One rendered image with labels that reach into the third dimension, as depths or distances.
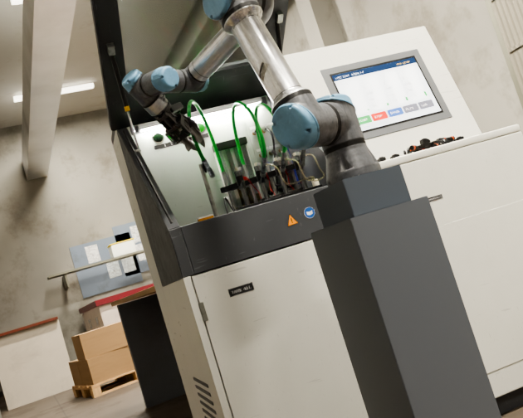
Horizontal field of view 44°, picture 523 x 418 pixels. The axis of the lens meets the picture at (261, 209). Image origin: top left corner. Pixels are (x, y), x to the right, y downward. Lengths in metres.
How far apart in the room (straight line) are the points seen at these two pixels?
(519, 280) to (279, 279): 0.91
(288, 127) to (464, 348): 0.71
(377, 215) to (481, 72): 4.53
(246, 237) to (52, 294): 9.48
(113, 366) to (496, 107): 4.41
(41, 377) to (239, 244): 6.70
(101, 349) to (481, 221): 5.02
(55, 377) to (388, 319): 7.28
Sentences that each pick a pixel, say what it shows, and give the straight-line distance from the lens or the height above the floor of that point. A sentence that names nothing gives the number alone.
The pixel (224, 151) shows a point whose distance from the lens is 2.72.
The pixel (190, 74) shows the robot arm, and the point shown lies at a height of 1.40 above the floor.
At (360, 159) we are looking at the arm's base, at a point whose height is 0.94.
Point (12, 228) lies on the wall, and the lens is 11.61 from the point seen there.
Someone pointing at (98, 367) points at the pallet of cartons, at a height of 0.27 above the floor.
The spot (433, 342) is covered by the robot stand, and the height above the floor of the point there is 0.45.
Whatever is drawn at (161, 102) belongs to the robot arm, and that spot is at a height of 1.36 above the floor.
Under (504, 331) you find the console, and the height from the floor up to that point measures 0.28.
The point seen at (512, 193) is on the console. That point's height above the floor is 0.73.
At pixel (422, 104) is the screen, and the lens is 2.80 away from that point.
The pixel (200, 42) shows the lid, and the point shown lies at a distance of 2.59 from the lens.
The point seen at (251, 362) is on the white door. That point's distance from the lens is 2.12.
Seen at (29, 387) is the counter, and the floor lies 0.18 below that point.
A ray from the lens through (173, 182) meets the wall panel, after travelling 2.67.
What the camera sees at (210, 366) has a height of 0.50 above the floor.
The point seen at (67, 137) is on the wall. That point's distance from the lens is 12.00.
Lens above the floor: 0.75
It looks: 5 degrees up
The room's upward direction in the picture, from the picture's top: 17 degrees counter-clockwise
